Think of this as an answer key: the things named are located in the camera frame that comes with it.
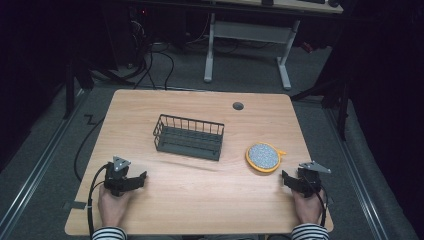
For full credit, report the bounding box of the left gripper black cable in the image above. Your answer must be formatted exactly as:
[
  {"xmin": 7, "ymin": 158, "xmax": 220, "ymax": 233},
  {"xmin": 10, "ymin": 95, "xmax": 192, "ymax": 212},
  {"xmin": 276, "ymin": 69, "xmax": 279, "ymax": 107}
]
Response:
[{"xmin": 86, "ymin": 163, "xmax": 110, "ymax": 238}]

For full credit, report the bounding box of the round yellow scrubbing pad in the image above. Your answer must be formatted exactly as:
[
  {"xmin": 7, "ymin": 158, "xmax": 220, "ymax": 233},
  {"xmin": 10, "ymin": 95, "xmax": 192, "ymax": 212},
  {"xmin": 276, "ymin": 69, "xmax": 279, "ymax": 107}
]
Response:
[{"xmin": 245, "ymin": 142, "xmax": 288, "ymax": 174}]

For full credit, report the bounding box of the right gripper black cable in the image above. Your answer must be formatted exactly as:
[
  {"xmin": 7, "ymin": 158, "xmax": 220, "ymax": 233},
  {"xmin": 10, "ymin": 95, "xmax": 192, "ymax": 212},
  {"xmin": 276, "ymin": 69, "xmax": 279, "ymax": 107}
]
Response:
[{"xmin": 308, "ymin": 181, "xmax": 330, "ymax": 228}]

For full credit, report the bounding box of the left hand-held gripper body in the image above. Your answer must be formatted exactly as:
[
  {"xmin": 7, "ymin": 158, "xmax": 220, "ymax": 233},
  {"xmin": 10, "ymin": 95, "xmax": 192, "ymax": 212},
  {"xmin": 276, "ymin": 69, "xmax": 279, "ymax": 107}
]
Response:
[{"xmin": 103, "ymin": 155, "xmax": 132, "ymax": 197}]

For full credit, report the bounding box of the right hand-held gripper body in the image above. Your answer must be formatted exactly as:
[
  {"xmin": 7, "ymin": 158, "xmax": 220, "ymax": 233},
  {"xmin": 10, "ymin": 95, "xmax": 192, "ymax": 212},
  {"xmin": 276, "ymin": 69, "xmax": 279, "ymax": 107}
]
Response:
[{"xmin": 296, "ymin": 160, "xmax": 332, "ymax": 198}]

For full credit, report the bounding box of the white-legged desk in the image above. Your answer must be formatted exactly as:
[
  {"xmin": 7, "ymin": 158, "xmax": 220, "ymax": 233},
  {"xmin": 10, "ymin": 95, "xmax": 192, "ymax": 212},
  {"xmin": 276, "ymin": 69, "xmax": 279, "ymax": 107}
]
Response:
[{"xmin": 202, "ymin": 0, "xmax": 344, "ymax": 91}]

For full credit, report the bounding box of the grey tape strip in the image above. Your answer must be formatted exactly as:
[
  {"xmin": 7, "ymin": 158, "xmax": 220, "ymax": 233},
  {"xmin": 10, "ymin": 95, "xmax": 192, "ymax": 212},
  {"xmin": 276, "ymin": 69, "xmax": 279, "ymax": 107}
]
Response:
[{"xmin": 61, "ymin": 200, "xmax": 88, "ymax": 211}]

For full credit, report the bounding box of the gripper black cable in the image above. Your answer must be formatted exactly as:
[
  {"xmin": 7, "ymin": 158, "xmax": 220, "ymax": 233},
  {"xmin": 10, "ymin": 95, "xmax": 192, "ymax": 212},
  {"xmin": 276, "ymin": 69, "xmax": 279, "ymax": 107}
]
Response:
[
  {"xmin": 86, "ymin": 163, "xmax": 110, "ymax": 238},
  {"xmin": 308, "ymin": 181, "xmax": 330, "ymax": 228}
]

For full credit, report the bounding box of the black metal stand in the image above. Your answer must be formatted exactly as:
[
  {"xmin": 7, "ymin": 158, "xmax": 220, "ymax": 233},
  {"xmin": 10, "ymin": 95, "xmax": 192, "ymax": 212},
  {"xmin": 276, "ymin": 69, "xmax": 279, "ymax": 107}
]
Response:
[
  {"xmin": 62, "ymin": 56, "xmax": 98, "ymax": 120},
  {"xmin": 290, "ymin": 78, "xmax": 351, "ymax": 142}
]

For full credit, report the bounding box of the person's left hand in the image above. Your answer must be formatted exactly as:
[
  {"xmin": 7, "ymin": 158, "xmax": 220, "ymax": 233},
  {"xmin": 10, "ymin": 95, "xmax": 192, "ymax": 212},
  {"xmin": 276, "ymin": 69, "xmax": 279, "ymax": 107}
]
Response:
[{"xmin": 97, "ymin": 189, "xmax": 133, "ymax": 228}]

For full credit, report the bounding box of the black wire basket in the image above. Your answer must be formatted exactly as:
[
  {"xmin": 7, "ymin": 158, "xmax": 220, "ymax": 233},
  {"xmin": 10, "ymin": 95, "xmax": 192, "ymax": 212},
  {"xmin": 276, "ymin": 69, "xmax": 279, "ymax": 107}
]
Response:
[{"xmin": 152, "ymin": 113, "xmax": 226, "ymax": 162}]

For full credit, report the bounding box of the bundle of black cables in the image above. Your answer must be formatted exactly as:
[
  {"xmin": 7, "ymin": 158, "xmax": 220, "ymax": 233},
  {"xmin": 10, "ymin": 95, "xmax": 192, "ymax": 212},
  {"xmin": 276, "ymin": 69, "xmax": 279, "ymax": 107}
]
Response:
[{"xmin": 128, "ymin": 13, "xmax": 176, "ymax": 91}]

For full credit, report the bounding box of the black floor cable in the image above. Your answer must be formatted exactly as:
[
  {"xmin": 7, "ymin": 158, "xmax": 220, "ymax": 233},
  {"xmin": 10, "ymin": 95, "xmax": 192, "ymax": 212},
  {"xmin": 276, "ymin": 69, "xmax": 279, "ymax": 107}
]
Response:
[{"xmin": 73, "ymin": 114, "xmax": 107, "ymax": 183}]

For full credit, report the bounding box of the dark computer tower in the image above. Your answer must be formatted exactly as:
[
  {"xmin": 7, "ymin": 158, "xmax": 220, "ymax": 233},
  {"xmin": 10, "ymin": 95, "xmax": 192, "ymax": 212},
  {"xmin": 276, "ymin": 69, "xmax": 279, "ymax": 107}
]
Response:
[{"xmin": 101, "ymin": 4, "xmax": 141, "ymax": 71}]

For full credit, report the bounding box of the grey floor rail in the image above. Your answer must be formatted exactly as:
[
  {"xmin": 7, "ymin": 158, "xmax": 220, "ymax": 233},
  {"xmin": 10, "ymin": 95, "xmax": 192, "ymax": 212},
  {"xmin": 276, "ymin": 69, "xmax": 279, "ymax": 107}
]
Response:
[
  {"xmin": 0, "ymin": 89, "xmax": 88, "ymax": 234},
  {"xmin": 324, "ymin": 108, "xmax": 390, "ymax": 240}
]

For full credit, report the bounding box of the person's right hand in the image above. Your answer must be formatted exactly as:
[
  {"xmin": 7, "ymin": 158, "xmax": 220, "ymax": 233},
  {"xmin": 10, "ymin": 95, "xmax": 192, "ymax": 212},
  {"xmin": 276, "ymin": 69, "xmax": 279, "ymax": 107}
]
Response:
[{"xmin": 292, "ymin": 188, "xmax": 326, "ymax": 225}]

